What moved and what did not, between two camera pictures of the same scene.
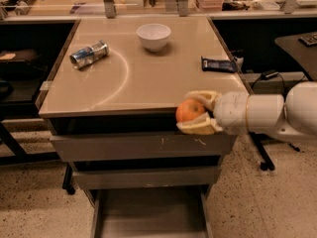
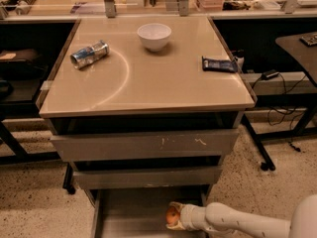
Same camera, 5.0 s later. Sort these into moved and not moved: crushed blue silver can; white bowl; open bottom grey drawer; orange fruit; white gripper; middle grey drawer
Moved: white gripper; orange fruit
Not moved: white bowl; middle grey drawer; open bottom grey drawer; crushed blue silver can
